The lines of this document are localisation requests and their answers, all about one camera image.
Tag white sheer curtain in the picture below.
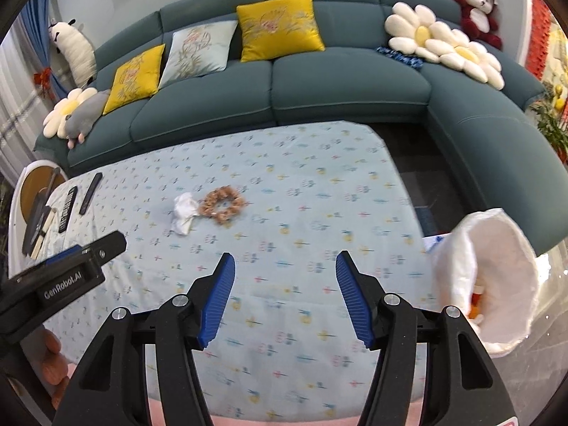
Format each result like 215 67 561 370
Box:
0 18 43 182

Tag white flower cushion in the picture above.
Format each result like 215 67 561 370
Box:
426 22 507 92
43 88 98 139
384 2 449 60

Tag tan scrunchie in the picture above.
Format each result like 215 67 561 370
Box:
197 185 247 225

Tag blue curtain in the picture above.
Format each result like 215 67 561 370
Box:
18 0 60 103

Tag red plush bear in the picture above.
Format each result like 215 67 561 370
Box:
453 0 504 51

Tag black remote with buttons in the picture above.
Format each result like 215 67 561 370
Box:
59 186 79 234

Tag wooden chopsticks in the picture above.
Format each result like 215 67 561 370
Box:
31 208 57 259

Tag white round side table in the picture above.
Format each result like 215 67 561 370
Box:
9 160 68 276

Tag person's left hand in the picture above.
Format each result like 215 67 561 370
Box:
39 331 74 409

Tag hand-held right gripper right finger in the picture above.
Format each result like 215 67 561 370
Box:
335 251 518 426

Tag slim black remote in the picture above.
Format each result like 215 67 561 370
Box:
78 173 103 215

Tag white crumpled tissue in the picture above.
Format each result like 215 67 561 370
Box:
171 192 200 236

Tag teal sofa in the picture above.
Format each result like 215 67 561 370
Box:
33 0 551 258

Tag grey plush mouse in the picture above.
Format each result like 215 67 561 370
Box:
62 89 111 149

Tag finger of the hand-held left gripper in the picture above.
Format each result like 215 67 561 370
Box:
9 231 127 291

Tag white panda plush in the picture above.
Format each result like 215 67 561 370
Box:
48 19 97 88

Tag red wall decoration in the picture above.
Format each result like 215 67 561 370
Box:
527 0 557 81

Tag light blue embroidered cushion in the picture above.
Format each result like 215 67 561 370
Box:
159 20 239 89

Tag green potted plant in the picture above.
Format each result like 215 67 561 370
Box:
530 84 568 161

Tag red curtain bow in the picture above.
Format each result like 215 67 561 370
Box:
33 67 57 98

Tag floral light blue tablecloth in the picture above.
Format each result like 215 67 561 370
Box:
9 120 433 418

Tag blue scrunchie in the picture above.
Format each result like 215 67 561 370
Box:
376 45 424 70

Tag yellow embroidered cushion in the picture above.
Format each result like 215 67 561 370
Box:
236 0 326 63
103 44 166 115

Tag white fabric storage basket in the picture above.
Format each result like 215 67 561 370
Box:
430 208 541 358

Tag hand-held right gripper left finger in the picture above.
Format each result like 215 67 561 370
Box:
52 252 237 426

